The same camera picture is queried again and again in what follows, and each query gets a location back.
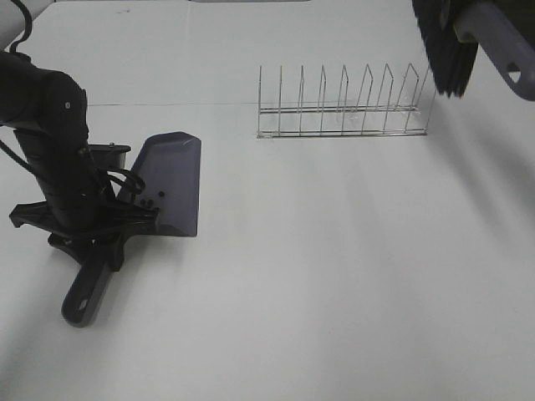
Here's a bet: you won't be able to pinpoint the grey plastic dustpan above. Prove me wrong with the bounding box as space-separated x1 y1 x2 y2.
61 131 201 327

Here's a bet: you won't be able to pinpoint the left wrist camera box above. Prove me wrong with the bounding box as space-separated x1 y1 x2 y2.
89 143 131 170

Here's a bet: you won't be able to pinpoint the pile of coffee beans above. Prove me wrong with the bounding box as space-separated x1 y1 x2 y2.
137 190 166 210

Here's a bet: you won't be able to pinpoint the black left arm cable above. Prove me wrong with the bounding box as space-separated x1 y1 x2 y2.
104 166 147 197

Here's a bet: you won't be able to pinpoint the grey hand brush black bristles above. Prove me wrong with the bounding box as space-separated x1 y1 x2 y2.
411 1 534 101

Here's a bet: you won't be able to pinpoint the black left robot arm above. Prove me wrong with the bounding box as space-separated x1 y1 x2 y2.
1 51 155 272

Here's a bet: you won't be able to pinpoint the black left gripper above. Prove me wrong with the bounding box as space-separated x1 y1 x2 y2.
9 190 159 272

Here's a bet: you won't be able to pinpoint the metal wire dish rack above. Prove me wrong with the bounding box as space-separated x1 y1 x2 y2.
257 64 437 139

